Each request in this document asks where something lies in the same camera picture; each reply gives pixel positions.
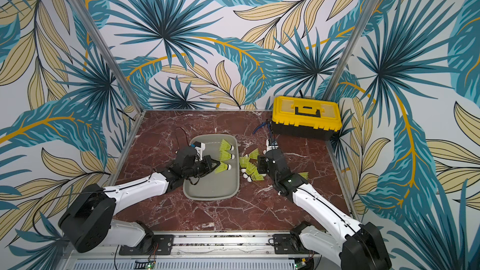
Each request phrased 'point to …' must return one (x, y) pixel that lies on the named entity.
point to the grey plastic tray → (221, 186)
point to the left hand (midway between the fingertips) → (221, 165)
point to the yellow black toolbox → (315, 118)
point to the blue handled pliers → (267, 122)
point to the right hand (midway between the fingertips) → (263, 156)
